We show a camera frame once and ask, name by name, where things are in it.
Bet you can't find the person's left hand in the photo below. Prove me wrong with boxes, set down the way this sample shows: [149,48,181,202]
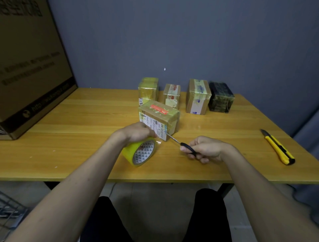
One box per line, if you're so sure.
[113,121,158,146]

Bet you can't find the person's right hand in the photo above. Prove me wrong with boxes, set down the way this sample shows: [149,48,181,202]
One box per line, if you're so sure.
[180,136,237,164]

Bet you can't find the black handled scissors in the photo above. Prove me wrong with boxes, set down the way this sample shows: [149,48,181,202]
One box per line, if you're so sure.
[163,131,198,158]

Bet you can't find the yellow tape roll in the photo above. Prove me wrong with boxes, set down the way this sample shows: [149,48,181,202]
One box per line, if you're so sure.
[121,136,158,168]

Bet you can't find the small carton yellow tape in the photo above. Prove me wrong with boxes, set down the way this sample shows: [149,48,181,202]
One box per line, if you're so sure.
[138,77,159,107]

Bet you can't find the small carton red label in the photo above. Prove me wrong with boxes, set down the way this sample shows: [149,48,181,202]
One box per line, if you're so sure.
[162,83,181,110]

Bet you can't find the brown box with white label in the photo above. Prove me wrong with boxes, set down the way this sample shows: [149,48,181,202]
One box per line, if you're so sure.
[185,78,212,116]

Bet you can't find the black cardboard box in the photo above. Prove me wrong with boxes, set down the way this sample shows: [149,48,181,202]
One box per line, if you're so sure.
[208,81,235,114]

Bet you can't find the person's right forearm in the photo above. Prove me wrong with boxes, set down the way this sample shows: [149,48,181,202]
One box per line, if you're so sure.
[220,147,319,242]

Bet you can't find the person's left forearm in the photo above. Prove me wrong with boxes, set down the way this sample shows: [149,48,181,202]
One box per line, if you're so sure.
[6,134,128,242]

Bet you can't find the person's black trousers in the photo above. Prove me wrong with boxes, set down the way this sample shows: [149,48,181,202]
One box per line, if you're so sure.
[80,188,233,242]

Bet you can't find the yellow utility knife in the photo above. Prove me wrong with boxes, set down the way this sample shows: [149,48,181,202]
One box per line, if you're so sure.
[260,128,296,166]

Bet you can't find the grey pleated curtain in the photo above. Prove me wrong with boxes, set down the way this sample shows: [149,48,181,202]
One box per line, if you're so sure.
[290,107,319,225]

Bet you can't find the large flat brown carton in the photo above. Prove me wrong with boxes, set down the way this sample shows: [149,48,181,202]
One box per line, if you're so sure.
[0,0,78,141]

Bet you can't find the thin floor cable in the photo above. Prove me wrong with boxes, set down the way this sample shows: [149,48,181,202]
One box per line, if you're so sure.
[107,182,117,199]

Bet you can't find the black floor cable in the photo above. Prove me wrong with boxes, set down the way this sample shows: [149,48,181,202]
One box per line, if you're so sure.
[286,184,314,225]

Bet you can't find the metal wire cart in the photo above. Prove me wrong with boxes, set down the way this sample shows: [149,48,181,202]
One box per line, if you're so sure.
[0,190,28,236]

